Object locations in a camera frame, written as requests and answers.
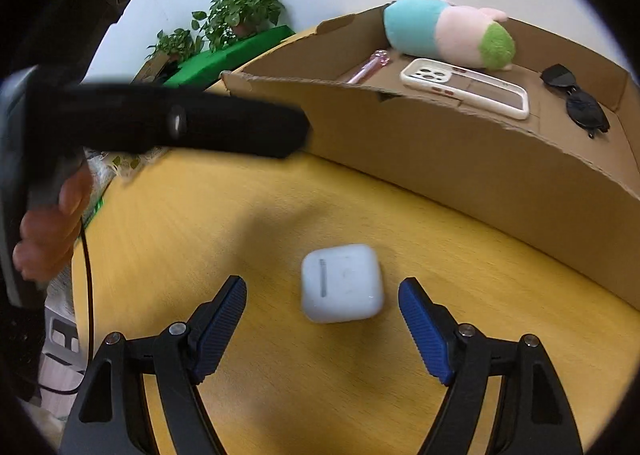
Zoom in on white printed carton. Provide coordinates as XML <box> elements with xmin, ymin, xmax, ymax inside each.
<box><xmin>42</xmin><ymin>312</ymin><xmax>86</xmax><ymax>376</ymax></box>

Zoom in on white earbuds case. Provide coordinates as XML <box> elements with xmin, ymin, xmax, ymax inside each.
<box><xmin>300</xmin><ymin>243</ymin><xmax>385</xmax><ymax>325</ymax></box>

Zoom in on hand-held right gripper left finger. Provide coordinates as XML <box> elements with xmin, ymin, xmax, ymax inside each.
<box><xmin>59</xmin><ymin>274</ymin><xmax>249</xmax><ymax>455</ymax></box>

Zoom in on small potted green plant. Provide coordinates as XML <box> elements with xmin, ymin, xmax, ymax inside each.
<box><xmin>146</xmin><ymin>28</ymin><xmax>204</xmax><ymax>71</ymax></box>

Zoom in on pig plush toy teal body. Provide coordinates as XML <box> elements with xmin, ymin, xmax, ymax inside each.
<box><xmin>382</xmin><ymin>0</ymin><xmax>517</xmax><ymax>71</ymax></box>

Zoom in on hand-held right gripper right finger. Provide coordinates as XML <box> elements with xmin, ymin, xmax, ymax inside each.
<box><xmin>397</xmin><ymin>276</ymin><xmax>584</xmax><ymax>455</ymax></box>

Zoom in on black cable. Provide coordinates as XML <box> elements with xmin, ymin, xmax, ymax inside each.
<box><xmin>37</xmin><ymin>219</ymin><xmax>97</xmax><ymax>394</ymax></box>

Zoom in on pink tube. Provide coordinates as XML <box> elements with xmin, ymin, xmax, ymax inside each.
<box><xmin>345</xmin><ymin>49</ymin><xmax>391</xmax><ymax>85</ymax></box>

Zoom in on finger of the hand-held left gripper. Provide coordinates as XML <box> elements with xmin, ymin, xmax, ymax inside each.
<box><xmin>27</xmin><ymin>80</ymin><xmax>312</xmax><ymax>159</ymax></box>

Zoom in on patterned plastic bag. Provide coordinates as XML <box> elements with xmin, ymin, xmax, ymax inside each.
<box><xmin>82</xmin><ymin>146</ymin><xmax>168</xmax><ymax>187</ymax></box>

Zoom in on small brown carton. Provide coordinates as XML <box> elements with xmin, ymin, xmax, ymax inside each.
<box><xmin>131</xmin><ymin>52</ymin><xmax>172</xmax><ymax>84</ymax></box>

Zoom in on person's left hand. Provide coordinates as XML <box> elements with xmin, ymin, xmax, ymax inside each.
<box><xmin>12</xmin><ymin>166</ymin><xmax>95</xmax><ymax>286</ymax></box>

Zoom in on cardboard box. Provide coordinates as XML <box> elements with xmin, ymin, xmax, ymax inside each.
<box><xmin>220</xmin><ymin>2</ymin><xmax>640</xmax><ymax>312</ymax></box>

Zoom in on green box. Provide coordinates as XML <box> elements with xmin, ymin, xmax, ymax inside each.
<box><xmin>164</xmin><ymin>25</ymin><xmax>297</xmax><ymax>89</ymax></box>

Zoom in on white phone case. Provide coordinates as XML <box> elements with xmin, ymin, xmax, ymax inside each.
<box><xmin>399</xmin><ymin>58</ymin><xmax>530</xmax><ymax>121</ymax></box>

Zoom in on black sunglasses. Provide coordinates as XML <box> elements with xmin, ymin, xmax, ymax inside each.
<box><xmin>540</xmin><ymin>63</ymin><xmax>611</xmax><ymax>139</ymax></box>

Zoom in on large potted green plant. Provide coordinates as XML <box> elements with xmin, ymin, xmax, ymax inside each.
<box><xmin>191</xmin><ymin>0</ymin><xmax>287</xmax><ymax>54</ymax></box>

